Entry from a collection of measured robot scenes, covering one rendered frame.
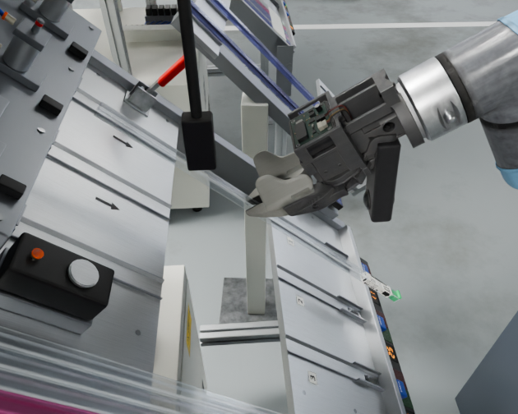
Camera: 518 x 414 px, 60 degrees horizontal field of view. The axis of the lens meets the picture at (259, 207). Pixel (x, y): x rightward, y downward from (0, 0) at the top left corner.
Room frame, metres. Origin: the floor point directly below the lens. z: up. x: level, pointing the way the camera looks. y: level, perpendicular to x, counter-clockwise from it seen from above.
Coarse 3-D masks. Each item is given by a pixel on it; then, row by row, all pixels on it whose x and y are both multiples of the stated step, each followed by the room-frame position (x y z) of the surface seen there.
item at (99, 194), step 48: (96, 96) 0.50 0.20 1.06; (96, 144) 0.42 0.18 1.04; (48, 192) 0.31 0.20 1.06; (96, 192) 0.35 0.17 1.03; (144, 192) 0.38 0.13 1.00; (48, 240) 0.26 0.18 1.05; (96, 240) 0.29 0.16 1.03; (144, 240) 0.32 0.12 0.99; (144, 288) 0.26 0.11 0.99; (48, 336) 0.18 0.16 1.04; (96, 336) 0.19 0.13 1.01; (144, 336) 0.21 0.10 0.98
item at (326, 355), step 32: (320, 224) 0.56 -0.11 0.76; (288, 256) 0.43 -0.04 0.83; (320, 256) 0.48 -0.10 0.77; (288, 288) 0.37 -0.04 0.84; (320, 288) 0.40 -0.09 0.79; (352, 288) 0.45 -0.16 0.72; (288, 320) 0.31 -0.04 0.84; (320, 320) 0.34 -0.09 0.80; (352, 320) 0.38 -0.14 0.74; (288, 352) 0.26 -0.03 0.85; (320, 352) 0.29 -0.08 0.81; (352, 352) 0.31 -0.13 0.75; (288, 384) 0.23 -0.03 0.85; (320, 384) 0.24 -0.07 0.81; (352, 384) 0.26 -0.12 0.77
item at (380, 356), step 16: (352, 240) 0.55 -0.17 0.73; (352, 256) 0.51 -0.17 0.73; (368, 288) 0.44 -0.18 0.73; (368, 304) 0.41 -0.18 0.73; (368, 320) 0.38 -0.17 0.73; (368, 336) 0.36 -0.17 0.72; (384, 352) 0.32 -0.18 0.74; (384, 368) 0.30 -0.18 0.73; (384, 384) 0.28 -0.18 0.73; (384, 400) 0.26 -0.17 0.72; (400, 400) 0.26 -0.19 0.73
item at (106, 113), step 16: (96, 112) 0.38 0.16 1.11; (112, 112) 0.38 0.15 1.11; (128, 128) 0.38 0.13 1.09; (144, 144) 0.38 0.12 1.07; (160, 144) 0.39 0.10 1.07; (176, 160) 0.38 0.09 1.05; (192, 176) 0.38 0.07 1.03; (208, 176) 0.38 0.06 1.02; (224, 192) 0.38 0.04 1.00; (240, 192) 0.39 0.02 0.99; (272, 224) 0.39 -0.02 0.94; (288, 224) 0.39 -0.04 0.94; (304, 240) 0.39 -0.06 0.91; (336, 256) 0.39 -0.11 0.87; (352, 272) 0.39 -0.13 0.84
